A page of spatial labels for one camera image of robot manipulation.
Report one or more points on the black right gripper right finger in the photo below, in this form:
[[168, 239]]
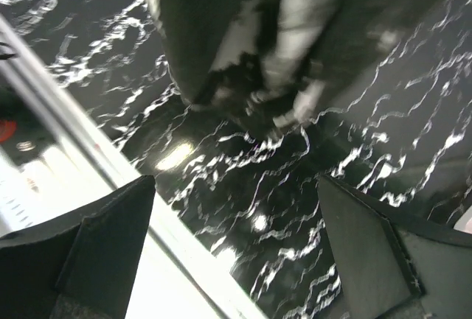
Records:
[[393, 264]]

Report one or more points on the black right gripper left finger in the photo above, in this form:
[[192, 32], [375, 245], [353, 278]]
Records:
[[81, 264]]

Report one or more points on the black white patterned trousers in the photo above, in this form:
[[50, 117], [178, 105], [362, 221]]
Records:
[[271, 65]]

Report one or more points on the aluminium extrusion rail frame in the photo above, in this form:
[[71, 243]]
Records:
[[54, 160]]

